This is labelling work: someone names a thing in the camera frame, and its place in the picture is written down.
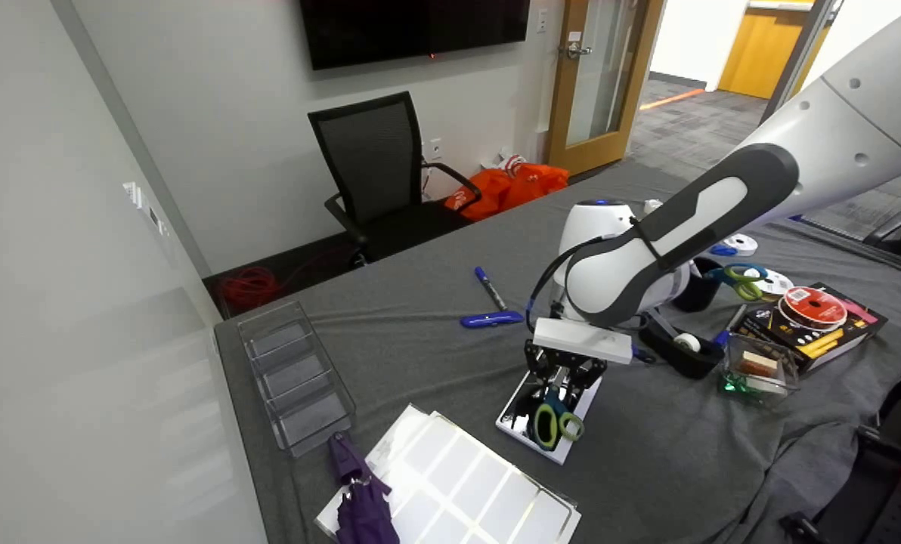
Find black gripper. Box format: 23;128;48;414
522;339;610;423

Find yellow green blue scissors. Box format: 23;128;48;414
719;262;778;305

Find black notebook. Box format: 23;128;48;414
492;367;608;470

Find blue marker pen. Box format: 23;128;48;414
458;310;527;334

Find blue and white marker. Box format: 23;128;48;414
473;262;510;316

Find white label sheet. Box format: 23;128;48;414
315;401;583;544

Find grey table cloth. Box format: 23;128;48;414
213;160;901;544

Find black pen cup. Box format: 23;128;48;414
675;257;727;316

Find blue and silver pen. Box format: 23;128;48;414
712;298;752;350

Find clear box with ribbon spools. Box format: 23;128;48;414
719;336;801;401

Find orange bag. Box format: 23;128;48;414
444;160;573;224

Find purple cloth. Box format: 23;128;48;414
328;431;401;544

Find white ribbon spool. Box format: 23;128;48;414
719;232;763;261
756;266;800;303

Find clear plastic organizer tray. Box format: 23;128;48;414
232;298;357;461

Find black box with red ribbon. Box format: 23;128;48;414
742;282;888;378

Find black mesh office chair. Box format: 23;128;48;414
306;88;485;266

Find wooden door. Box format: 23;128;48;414
544;0;667;178

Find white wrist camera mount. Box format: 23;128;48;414
530;316;637;369

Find red cable coil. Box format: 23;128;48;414
217;266;288;316

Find black wall television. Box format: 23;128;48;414
298;0;532;74

